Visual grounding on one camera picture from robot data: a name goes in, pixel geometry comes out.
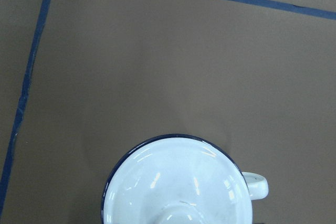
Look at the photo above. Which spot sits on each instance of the white enamel mug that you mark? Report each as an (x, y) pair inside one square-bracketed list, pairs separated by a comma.
[(257, 185)]

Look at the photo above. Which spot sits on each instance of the white enamel mug lid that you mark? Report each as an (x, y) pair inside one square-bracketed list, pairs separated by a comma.
[(176, 178)]

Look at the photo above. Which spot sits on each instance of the brown paper table cover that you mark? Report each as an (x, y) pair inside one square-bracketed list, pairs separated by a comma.
[(108, 74)]

